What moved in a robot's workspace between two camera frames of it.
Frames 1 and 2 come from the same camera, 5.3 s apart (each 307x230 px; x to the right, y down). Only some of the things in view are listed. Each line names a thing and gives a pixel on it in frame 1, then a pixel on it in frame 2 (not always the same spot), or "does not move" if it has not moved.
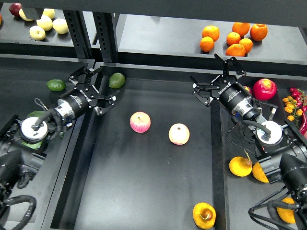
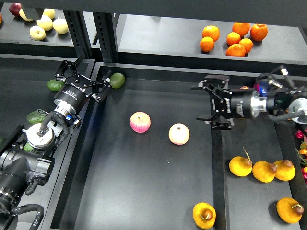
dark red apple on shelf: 14,8 does not move
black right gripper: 226,89 -> 236,103
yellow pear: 204,215 does not move
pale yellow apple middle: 45,22 does not move
